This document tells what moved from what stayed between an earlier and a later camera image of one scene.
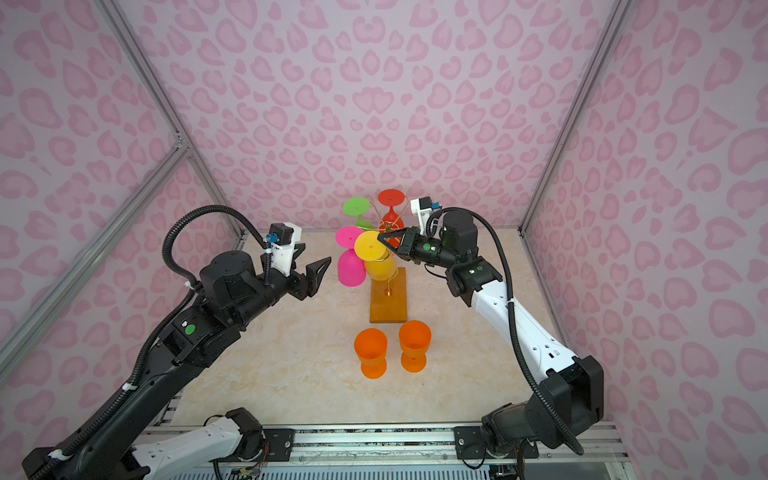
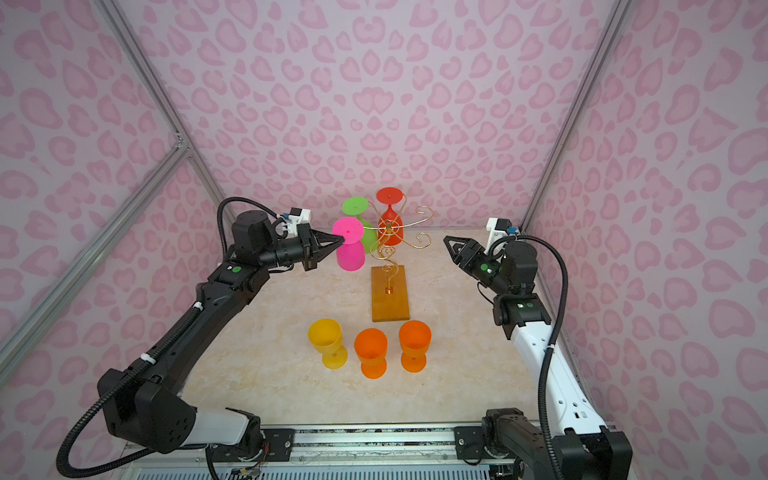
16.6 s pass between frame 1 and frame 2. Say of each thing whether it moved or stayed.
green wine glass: stayed
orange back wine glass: stayed
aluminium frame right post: stayed
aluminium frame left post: stayed
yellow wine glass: moved
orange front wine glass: stayed
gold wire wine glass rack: stayed
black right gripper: moved
